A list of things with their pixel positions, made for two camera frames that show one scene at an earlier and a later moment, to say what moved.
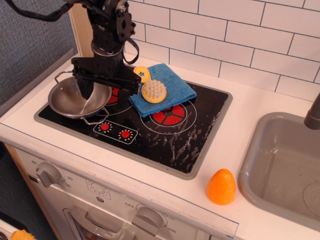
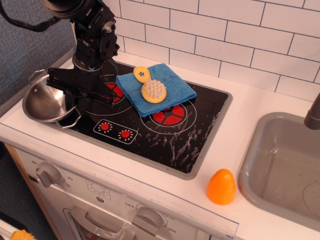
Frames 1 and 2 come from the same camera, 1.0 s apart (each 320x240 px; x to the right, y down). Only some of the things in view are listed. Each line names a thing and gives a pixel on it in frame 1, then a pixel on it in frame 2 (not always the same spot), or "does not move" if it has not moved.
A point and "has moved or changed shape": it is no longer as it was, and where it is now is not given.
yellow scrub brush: (152, 91) does not move
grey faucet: (312, 120) does not move
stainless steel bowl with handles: (65, 97) has moved or changed shape
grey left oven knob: (47, 174) does not move
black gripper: (107, 66) -> (89, 84)
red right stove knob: (125, 134) does not move
